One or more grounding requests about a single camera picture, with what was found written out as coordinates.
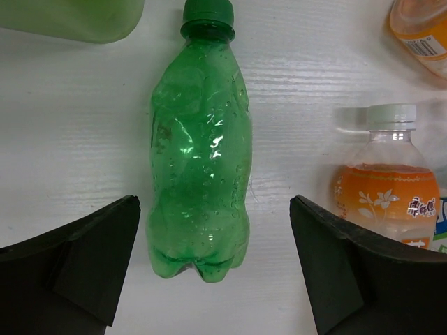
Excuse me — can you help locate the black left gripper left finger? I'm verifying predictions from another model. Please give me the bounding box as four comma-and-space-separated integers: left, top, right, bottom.
1, 195, 140, 334

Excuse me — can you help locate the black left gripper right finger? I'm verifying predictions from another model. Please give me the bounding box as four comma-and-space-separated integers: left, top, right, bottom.
290, 196, 446, 334

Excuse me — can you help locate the clear water bottle blue label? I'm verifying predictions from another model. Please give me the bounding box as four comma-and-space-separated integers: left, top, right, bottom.
431, 188, 447, 253

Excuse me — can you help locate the orange label tea bottle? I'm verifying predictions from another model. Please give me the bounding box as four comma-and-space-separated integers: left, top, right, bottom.
330, 104, 440, 249

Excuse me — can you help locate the green plastic bottle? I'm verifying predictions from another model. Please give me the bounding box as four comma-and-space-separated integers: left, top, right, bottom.
146, 1, 252, 283

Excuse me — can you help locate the orange juice bottle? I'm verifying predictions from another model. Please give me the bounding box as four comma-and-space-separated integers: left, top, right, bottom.
389, 0, 446, 79

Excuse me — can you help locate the green plastic bin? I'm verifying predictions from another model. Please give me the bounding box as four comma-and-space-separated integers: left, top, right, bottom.
1, 0, 145, 44

